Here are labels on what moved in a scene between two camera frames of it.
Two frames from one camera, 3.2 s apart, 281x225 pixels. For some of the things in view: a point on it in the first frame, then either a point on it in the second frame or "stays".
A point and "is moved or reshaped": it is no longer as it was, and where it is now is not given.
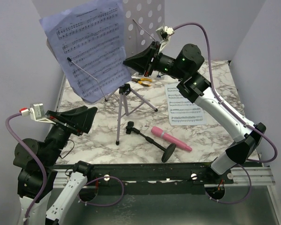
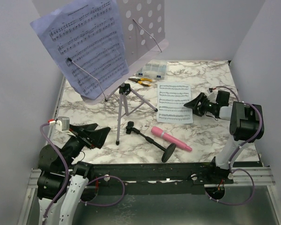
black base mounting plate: x=158 y=179 stays
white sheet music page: x=181 y=111 is moved or reshaped
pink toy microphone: x=159 y=132 stays
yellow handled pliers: x=140 y=81 stays
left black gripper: x=77 y=123 to x=97 y=137
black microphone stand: x=168 y=151 stays
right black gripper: x=152 y=60 to x=202 y=105
